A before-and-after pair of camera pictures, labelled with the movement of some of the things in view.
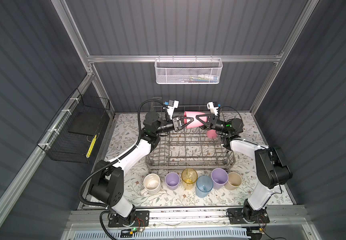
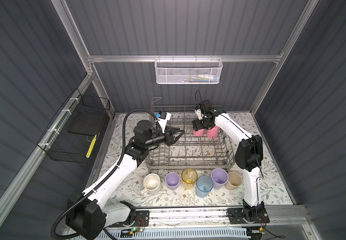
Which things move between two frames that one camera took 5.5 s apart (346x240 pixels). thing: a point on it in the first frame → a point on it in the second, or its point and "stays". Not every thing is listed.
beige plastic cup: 234,181 stays
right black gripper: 212,124 stays
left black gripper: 176,120 → 171,140
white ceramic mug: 151,184 stays
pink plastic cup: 211,133 stays
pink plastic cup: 195,122 → 199,133
